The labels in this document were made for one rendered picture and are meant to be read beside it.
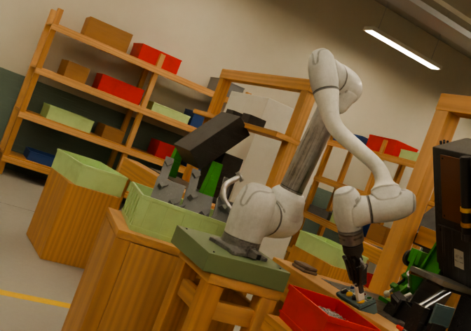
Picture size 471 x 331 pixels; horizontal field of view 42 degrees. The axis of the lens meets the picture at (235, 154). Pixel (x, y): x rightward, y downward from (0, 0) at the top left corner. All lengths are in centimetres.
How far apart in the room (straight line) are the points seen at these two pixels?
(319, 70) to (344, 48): 846
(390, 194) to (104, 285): 132
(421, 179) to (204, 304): 139
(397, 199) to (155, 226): 115
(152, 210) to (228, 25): 703
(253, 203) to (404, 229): 105
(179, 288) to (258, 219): 43
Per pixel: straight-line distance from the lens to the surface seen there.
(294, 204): 253
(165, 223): 287
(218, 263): 226
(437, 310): 236
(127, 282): 285
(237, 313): 240
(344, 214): 222
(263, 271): 235
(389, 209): 223
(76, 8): 889
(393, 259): 320
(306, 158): 253
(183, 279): 251
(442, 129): 323
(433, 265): 253
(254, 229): 238
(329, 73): 239
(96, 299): 285
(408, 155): 845
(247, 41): 983
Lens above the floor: 128
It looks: level
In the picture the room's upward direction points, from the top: 21 degrees clockwise
